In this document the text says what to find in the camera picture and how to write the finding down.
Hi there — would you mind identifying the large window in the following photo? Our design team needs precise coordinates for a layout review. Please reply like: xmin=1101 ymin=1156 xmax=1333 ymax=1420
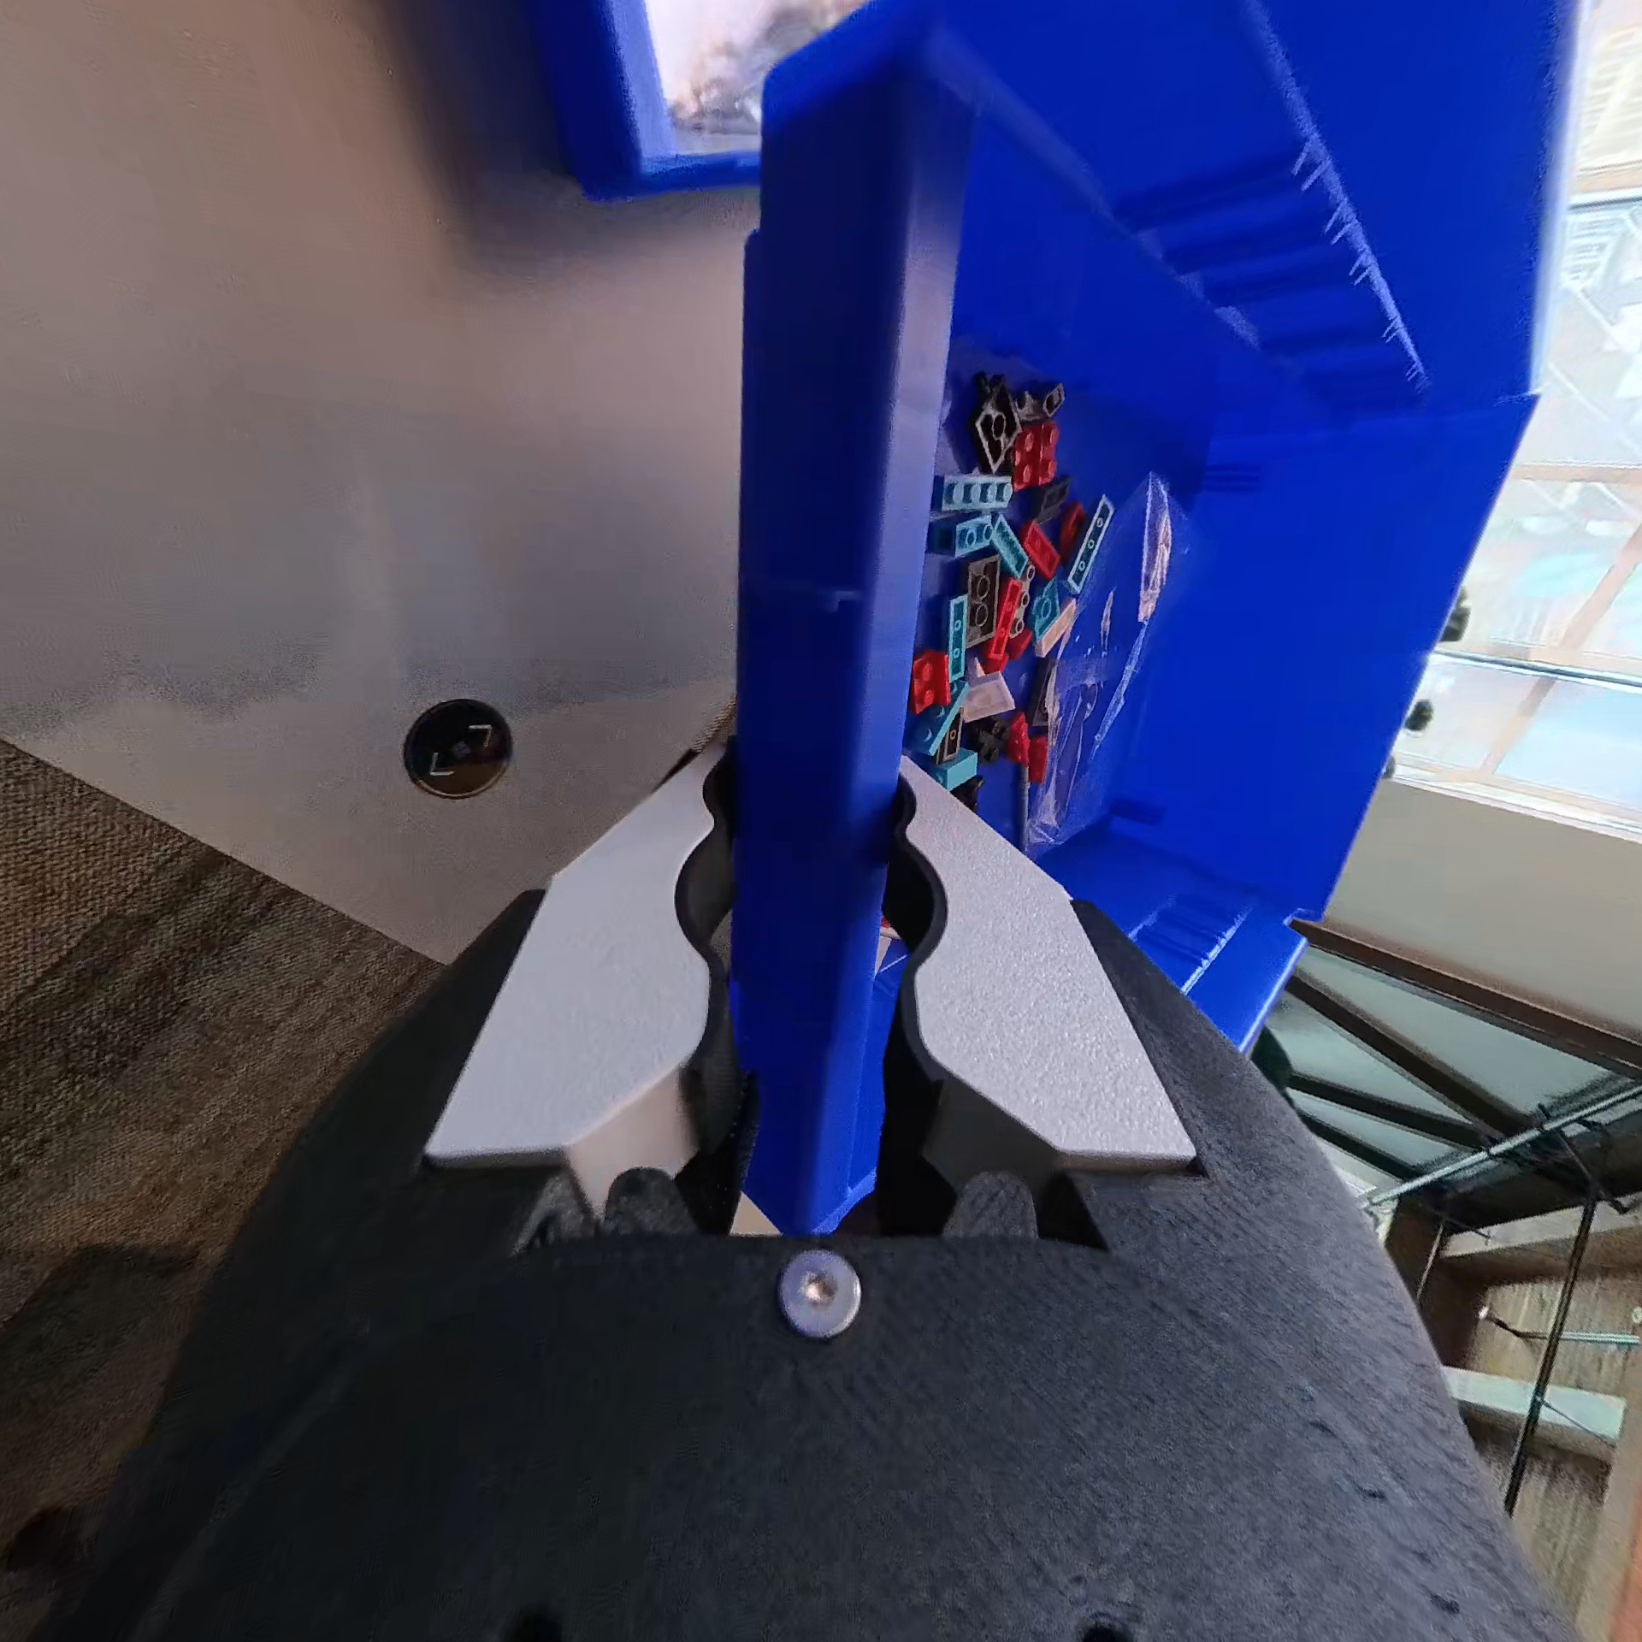
xmin=1392 ymin=0 xmax=1642 ymax=824

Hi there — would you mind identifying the glass railing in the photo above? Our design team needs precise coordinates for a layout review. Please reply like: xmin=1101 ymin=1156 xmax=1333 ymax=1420
xmin=1263 ymin=921 xmax=1642 ymax=1214

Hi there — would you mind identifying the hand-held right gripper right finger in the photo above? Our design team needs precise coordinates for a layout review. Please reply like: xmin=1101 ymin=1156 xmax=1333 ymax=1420
xmin=878 ymin=757 xmax=1208 ymax=1254

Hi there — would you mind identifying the crumpled clear plastic bag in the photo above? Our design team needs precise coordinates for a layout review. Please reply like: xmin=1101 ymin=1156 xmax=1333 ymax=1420
xmin=1017 ymin=468 xmax=1208 ymax=859

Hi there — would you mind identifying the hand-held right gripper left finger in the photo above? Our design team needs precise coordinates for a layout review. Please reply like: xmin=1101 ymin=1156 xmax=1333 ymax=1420
xmin=424 ymin=741 xmax=760 ymax=1234

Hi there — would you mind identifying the pile of teal red bricks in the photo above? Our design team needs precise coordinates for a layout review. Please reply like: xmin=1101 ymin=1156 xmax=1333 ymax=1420
xmin=901 ymin=372 xmax=1120 ymax=790

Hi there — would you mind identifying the round black desk button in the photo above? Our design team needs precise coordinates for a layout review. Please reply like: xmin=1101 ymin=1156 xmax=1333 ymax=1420
xmin=403 ymin=698 xmax=516 ymax=802

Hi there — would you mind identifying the blue plastic bin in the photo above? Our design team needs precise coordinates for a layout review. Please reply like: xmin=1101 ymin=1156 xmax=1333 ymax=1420
xmin=735 ymin=0 xmax=1589 ymax=1240
xmin=530 ymin=0 xmax=899 ymax=204

